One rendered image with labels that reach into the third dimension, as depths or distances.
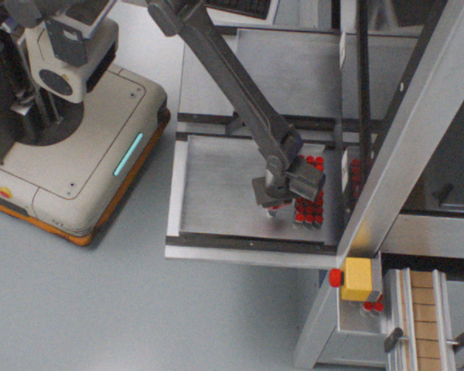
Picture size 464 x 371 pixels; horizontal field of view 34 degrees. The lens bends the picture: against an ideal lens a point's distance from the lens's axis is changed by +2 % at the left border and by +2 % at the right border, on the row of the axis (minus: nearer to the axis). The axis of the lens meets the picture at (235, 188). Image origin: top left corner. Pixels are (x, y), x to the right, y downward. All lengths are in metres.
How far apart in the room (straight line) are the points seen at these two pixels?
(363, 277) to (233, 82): 0.50
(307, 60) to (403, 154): 0.82
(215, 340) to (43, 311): 0.59
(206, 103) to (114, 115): 0.76
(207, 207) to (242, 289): 0.90
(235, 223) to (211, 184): 0.12
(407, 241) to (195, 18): 0.63
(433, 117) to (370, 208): 0.32
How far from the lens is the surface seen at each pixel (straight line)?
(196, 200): 1.80
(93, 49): 2.15
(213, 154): 1.86
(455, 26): 1.02
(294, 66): 2.02
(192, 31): 1.40
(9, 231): 2.81
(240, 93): 1.44
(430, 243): 1.61
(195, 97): 1.95
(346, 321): 1.72
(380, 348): 2.36
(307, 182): 1.55
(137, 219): 2.76
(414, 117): 1.18
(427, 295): 1.73
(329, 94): 1.98
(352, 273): 1.60
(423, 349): 1.69
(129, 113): 2.65
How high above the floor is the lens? 2.49
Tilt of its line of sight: 63 degrees down
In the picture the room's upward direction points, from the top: 6 degrees clockwise
